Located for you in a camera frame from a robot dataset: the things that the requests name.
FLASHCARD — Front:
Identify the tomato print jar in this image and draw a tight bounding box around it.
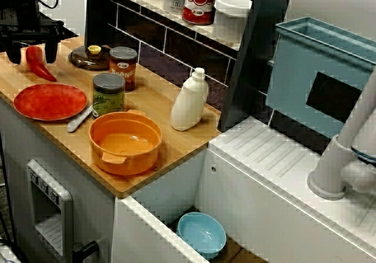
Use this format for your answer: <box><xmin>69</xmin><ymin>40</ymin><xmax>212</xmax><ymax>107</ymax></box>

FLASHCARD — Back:
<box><xmin>182</xmin><ymin>0</ymin><xmax>219</xmax><ymax>26</ymax></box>

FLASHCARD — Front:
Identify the white detergent bottle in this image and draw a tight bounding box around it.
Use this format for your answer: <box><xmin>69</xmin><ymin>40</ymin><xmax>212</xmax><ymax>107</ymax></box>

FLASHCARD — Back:
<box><xmin>170</xmin><ymin>67</ymin><xmax>210</xmax><ymax>132</ymax></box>

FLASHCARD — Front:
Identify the green peas can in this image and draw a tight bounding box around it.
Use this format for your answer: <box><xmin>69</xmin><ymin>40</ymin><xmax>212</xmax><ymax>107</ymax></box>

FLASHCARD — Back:
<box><xmin>92</xmin><ymin>72</ymin><xmax>126</xmax><ymax>120</ymax></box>

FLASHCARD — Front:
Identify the grey toy faucet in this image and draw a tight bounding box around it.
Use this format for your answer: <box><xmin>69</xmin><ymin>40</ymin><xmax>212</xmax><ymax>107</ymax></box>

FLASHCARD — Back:
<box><xmin>307</xmin><ymin>66</ymin><xmax>376</xmax><ymax>201</ymax></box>

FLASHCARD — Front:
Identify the blue dish rack bin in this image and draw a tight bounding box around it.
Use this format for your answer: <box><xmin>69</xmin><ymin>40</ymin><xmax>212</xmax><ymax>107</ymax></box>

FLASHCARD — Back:
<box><xmin>266</xmin><ymin>16</ymin><xmax>376</xmax><ymax>140</ymax></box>

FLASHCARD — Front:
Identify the dark grey upright panel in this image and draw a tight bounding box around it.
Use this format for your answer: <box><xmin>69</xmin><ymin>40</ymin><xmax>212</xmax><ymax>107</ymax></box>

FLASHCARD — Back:
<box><xmin>219</xmin><ymin>0</ymin><xmax>296</xmax><ymax>132</ymax></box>

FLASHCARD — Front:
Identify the light blue bowl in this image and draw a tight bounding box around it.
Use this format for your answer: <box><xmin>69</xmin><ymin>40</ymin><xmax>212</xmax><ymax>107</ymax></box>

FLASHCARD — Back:
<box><xmin>176</xmin><ymin>211</ymin><xmax>227</xmax><ymax>260</ymax></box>

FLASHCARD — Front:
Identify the brown glass lid yellow knob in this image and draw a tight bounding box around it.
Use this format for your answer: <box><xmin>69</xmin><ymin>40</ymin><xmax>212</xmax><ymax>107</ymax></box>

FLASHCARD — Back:
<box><xmin>68</xmin><ymin>45</ymin><xmax>112</xmax><ymax>70</ymax></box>

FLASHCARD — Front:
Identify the red toy pepper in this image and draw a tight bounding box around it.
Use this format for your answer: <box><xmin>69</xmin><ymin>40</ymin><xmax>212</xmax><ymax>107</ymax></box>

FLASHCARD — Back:
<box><xmin>25</xmin><ymin>45</ymin><xmax>58</xmax><ymax>83</ymax></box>

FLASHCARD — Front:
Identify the brown beans can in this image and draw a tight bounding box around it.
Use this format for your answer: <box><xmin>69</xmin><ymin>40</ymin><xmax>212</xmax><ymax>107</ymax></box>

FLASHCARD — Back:
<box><xmin>109</xmin><ymin>46</ymin><xmax>138</xmax><ymax>92</ymax></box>

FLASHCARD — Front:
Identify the red round plate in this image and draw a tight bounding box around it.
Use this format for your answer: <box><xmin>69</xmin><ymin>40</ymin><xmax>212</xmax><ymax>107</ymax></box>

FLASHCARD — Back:
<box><xmin>13</xmin><ymin>83</ymin><xmax>88</xmax><ymax>122</ymax></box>

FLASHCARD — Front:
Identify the grey knife handle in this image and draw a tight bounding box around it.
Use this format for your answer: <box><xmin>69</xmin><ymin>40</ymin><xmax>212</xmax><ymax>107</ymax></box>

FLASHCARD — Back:
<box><xmin>66</xmin><ymin>106</ymin><xmax>95</xmax><ymax>133</ymax></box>

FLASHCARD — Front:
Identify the white toy sink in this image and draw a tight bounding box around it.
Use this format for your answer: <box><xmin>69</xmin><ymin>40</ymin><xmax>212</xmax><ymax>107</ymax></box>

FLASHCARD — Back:
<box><xmin>113</xmin><ymin>116</ymin><xmax>376</xmax><ymax>263</ymax></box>

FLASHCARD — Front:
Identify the medium clear white-lidded container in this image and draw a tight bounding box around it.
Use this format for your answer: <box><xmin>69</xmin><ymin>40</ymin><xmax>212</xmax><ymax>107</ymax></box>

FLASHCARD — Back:
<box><xmin>213</xmin><ymin>0</ymin><xmax>253</xmax><ymax>44</ymax></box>

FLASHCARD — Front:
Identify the grey dispenser panel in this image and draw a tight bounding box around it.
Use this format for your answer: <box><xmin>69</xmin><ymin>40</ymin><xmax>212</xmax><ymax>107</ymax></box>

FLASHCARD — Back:
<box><xmin>26</xmin><ymin>159</ymin><xmax>74</xmax><ymax>261</ymax></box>

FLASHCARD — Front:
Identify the orange plastic pot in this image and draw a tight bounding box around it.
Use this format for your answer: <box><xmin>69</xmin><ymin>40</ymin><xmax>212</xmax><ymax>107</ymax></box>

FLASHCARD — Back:
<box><xmin>88</xmin><ymin>109</ymin><xmax>163</xmax><ymax>176</ymax></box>

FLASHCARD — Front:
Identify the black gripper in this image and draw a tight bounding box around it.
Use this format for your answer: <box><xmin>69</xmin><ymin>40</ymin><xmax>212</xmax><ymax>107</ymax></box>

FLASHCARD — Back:
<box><xmin>0</xmin><ymin>0</ymin><xmax>65</xmax><ymax>66</ymax></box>

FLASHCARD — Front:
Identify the black bar handle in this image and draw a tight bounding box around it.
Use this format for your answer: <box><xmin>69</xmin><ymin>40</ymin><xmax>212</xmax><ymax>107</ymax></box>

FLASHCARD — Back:
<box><xmin>72</xmin><ymin>240</ymin><xmax>100</xmax><ymax>263</ymax></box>

